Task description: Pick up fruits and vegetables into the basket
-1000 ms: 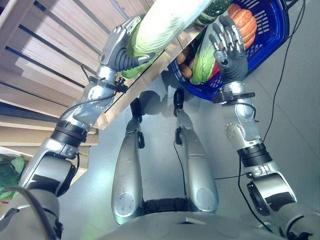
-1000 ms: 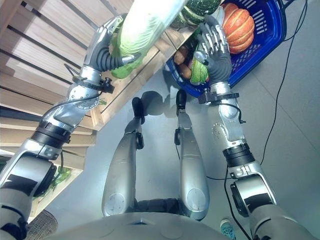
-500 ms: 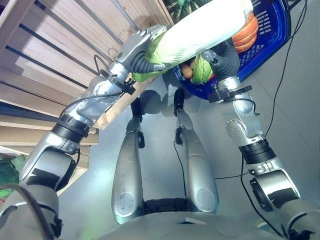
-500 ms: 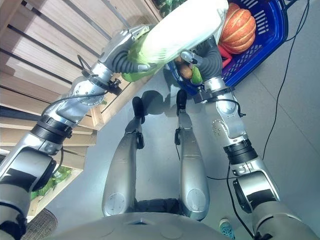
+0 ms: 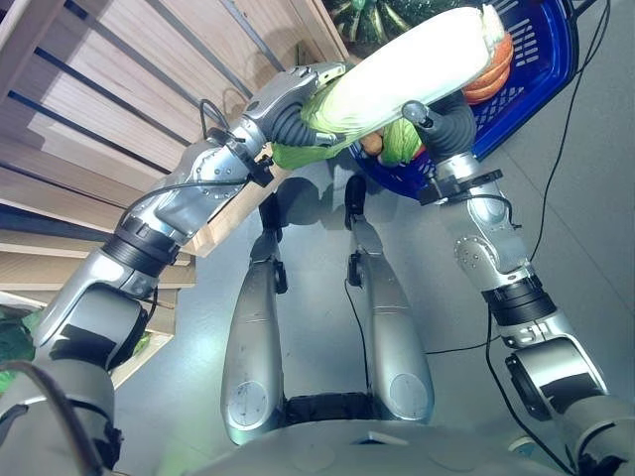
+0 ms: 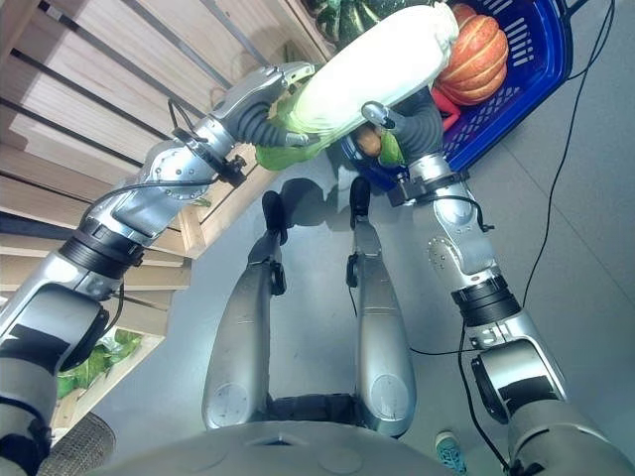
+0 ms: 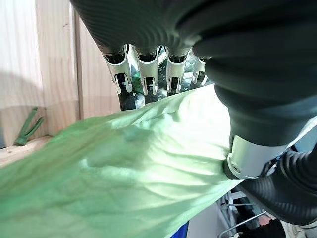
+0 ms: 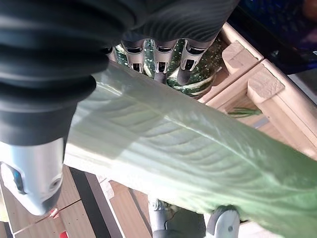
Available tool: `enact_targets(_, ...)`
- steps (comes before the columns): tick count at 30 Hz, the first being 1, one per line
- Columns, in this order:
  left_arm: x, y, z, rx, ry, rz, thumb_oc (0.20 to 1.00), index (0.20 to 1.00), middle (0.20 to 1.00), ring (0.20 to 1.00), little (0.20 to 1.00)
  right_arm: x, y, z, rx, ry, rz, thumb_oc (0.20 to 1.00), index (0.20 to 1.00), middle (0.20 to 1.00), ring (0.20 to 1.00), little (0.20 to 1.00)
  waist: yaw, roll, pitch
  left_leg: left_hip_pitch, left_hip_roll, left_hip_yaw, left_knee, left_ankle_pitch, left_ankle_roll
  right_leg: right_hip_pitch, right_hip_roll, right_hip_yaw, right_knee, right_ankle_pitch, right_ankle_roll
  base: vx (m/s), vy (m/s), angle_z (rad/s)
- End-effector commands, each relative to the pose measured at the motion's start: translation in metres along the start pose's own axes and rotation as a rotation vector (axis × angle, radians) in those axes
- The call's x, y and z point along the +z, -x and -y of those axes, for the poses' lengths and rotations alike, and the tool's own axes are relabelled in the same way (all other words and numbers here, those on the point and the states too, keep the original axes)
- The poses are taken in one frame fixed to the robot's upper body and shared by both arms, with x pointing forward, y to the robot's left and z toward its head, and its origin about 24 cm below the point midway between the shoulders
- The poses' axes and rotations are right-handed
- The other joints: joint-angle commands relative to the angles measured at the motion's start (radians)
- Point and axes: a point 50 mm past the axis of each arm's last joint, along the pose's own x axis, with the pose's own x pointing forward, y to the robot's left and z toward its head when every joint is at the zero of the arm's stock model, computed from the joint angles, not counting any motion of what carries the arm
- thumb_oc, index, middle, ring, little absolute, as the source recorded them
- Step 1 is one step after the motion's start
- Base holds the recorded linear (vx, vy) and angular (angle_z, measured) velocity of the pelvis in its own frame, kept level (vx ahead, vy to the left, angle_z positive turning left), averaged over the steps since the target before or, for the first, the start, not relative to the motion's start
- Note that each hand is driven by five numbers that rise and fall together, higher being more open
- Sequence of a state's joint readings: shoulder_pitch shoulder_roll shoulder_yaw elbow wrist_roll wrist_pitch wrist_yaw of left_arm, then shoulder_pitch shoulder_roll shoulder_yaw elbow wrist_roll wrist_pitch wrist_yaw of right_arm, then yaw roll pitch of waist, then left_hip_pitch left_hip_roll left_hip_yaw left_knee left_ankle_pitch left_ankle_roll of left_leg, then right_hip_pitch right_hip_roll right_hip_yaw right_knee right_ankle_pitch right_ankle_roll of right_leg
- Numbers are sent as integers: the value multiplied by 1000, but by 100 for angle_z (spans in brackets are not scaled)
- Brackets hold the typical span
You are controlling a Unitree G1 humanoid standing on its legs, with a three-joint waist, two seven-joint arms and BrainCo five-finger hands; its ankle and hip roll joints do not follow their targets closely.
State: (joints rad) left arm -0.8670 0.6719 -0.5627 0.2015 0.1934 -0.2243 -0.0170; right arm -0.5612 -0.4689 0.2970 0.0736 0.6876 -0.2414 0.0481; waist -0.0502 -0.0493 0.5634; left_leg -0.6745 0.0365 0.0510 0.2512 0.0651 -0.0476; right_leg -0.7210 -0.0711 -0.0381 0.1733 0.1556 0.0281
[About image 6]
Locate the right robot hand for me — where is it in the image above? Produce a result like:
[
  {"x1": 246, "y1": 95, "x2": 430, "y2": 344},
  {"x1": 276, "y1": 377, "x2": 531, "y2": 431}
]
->
[{"x1": 361, "y1": 90, "x2": 445, "y2": 164}]

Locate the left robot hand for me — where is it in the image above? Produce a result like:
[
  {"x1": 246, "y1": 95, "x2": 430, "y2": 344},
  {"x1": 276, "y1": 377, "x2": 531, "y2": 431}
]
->
[{"x1": 209, "y1": 60, "x2": 319, "y2": 150}]

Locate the white green napa cabbage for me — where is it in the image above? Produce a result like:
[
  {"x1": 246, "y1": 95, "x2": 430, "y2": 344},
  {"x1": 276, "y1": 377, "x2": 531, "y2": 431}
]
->
[{"x1": 254, "y1": 2, "x2": 460, "y2": 173}]

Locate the blue plastic shopping basket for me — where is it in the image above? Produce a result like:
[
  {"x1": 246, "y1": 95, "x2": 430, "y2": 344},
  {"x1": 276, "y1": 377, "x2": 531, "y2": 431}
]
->
[{"x1": 339, "y1": 0, "x2": 574, "y2": 190}]

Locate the red pepper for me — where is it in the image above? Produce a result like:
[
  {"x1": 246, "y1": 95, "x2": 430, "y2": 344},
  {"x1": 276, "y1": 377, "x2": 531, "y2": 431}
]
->
[{"x1": 430, "y1": 87, "x2": 462, "y2": 133}]

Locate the small green vegetable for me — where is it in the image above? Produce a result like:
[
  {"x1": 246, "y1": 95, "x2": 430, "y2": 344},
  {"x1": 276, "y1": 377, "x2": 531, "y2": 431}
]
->
[{"x1": 377, "y1": 131, "x2": 406, "y2": 165}]

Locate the brown potato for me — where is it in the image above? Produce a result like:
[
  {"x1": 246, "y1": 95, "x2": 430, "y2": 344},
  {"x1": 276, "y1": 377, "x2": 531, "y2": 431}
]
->
[{"x1": 355, "y1": 125, "x2": 384, "y2": 158}]

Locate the orange ribbed pumpkin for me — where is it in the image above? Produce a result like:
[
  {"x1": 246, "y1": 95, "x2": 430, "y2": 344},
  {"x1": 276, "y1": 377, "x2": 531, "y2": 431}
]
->
[{"x1": 433, "y1": 3, "x2": 510, "y2": 106}]

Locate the dark green striped squash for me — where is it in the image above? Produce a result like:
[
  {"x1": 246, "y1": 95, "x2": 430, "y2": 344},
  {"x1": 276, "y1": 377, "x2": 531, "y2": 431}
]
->
[{"x1": 316, "y1": 0, "x2": 394, "y2": 52}]

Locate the wooden slatted display shelf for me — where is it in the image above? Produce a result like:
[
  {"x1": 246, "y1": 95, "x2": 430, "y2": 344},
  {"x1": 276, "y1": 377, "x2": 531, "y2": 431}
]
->
[{"x1": 0, "y1": 0, "x2": 339, "y2": 433}]

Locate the silver right robot leg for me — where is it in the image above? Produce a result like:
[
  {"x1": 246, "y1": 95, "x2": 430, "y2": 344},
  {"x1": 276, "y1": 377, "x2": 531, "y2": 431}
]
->
[{"x1": 344, "y1": 177, "x2": 418, "y2": 438}]

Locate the silver robot leg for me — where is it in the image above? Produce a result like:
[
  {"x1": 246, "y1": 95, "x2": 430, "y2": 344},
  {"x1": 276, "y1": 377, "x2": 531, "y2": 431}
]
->
[
  {"x1": 344, "y1": 177, "x2": 418, "y2": 438},
  {"x1": 201, "y1": 189, "x2": 290, "y2": 430}
]

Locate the silver left robot leg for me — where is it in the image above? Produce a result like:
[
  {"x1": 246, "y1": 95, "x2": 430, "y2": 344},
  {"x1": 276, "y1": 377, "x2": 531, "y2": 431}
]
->
[{"x1": 201, "y1": 189, "x2": 290, "y2": 430}]

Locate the green leafy vegetable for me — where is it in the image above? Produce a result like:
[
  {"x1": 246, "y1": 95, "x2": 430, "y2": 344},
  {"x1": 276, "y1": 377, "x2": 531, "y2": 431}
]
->
[{"x1": 56, "y1": 328, "x2": 144, "y2": 400}]

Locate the person's teal shoe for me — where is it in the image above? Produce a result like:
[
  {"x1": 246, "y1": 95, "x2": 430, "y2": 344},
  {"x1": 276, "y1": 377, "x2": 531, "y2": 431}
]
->
[{"x1": 434, "y1": 429, "x2": 468, "y2": 476}]

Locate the grey robot torso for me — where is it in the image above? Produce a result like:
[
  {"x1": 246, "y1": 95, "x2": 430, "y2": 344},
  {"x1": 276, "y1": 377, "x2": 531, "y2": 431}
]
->
[{"x1": 90, "y1": 393, "x2": 448, "y2": 476}]

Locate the round grey mesh grate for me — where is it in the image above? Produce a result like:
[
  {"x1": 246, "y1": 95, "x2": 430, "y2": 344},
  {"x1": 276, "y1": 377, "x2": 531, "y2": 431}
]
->
[{"x1": 37, "y1": 415, "x2": 118, "y2": 476}]

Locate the long black floor cable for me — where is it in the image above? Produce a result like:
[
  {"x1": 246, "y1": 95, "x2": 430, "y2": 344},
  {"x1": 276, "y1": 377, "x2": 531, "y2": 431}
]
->
[{"x1": 409, "y1": 0, "x2": 617, "y2": 357}]

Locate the short black floor cable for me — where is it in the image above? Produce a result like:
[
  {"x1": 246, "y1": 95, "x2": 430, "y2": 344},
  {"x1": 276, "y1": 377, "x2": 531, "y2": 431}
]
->
[{"x1": 563, "y1": 0, "x2": 614, "y2": 80}]

